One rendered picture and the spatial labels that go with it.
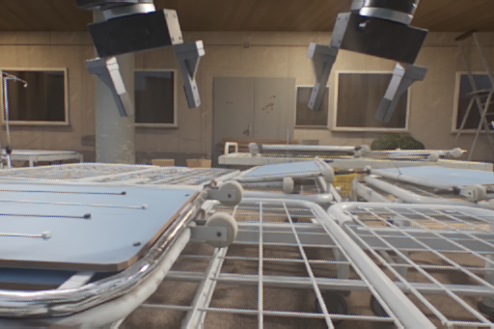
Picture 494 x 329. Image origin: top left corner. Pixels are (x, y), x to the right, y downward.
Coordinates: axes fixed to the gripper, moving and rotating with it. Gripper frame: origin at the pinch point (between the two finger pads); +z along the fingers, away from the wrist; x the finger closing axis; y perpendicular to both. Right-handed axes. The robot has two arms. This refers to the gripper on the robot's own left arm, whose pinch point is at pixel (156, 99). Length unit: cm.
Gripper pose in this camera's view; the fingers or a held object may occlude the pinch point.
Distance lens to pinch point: 51.3
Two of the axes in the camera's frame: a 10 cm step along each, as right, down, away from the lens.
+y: 1.3, -4.7, 8.8
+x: -9.8, 0.8, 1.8
